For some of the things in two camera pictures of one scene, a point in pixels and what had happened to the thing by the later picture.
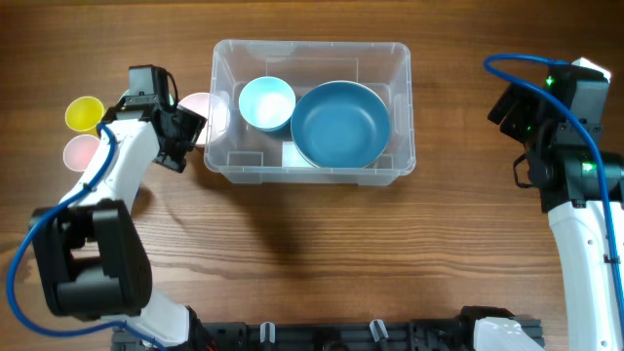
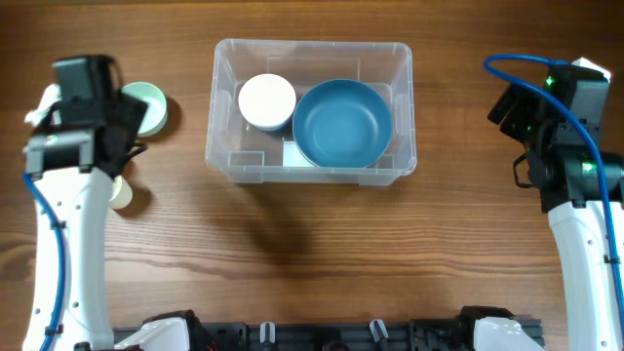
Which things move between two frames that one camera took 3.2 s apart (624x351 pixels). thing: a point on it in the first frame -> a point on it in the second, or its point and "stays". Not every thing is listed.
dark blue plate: [340, 124] stays
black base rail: [407, 334] stays
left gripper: [175, 158] -> [135, 107]
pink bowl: [198, 102] -> [266, 99]
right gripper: [509, 109] stays
